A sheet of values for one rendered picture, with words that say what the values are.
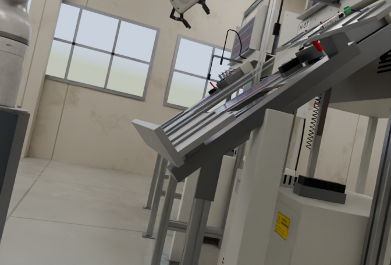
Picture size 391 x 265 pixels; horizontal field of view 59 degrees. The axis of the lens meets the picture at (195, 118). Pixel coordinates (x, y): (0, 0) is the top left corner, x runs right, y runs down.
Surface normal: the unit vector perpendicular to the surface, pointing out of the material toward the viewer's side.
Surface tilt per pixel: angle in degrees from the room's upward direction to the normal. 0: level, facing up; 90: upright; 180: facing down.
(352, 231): 90
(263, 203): 90
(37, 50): 90
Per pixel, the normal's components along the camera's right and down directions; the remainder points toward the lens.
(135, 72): 0.29, 0.03
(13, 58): 0.84, 0.16
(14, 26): 0.66, 0.05
